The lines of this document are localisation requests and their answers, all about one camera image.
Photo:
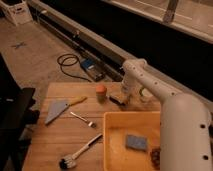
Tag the wooden block eraser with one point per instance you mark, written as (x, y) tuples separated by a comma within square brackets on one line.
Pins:
[(119, 98)]

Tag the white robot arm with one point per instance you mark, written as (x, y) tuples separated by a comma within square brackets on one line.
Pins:
[(184, 121)]

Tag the orange lidded spice jar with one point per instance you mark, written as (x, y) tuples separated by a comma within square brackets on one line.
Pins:
[(101, 92)]

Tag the blue grey power box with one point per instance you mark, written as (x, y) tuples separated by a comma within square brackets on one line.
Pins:
[(92, 70)]

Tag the yellow plastic bin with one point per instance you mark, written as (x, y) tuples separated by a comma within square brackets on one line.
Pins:
[(116, 126)]

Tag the metal fork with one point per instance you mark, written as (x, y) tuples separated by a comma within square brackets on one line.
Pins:
[(89, 123)]

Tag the blue sponge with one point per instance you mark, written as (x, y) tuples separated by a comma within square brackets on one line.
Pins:
[(136, 142)]

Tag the dark red grape bunch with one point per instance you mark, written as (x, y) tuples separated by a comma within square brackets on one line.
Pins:
[(155, 158)]

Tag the white dish brush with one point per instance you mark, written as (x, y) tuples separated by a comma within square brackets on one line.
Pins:
[(69, 161)]

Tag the black chair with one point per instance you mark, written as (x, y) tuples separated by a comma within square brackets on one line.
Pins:
[(15, 114)]

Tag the white storage crate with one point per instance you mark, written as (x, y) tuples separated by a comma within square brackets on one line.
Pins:
[(18, 13)]

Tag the yellow handled scraper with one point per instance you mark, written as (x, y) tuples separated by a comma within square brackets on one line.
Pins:
[(57, 107)]

